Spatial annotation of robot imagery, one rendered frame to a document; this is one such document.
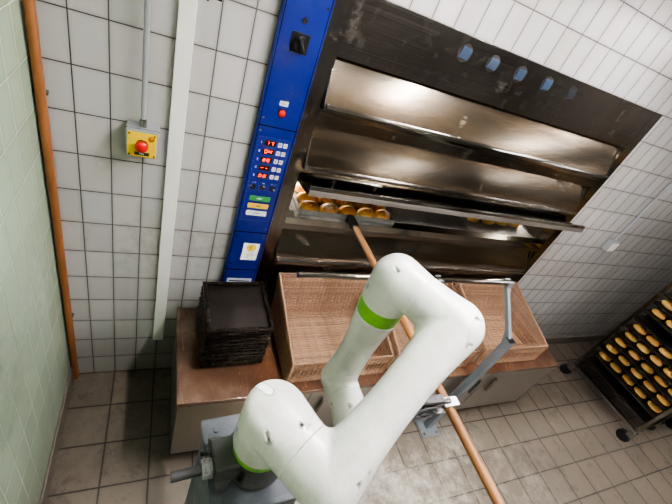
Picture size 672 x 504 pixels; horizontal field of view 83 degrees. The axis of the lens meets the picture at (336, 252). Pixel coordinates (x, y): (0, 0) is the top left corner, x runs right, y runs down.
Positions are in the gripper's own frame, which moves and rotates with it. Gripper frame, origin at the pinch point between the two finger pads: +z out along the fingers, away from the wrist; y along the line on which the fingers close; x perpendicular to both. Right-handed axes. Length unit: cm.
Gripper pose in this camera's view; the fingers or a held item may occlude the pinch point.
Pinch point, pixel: (446, 404)
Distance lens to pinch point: 135.3
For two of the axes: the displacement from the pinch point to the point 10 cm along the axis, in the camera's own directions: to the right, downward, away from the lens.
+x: 2.9, 6.6, -6.9
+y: -3.3, 7.5, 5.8
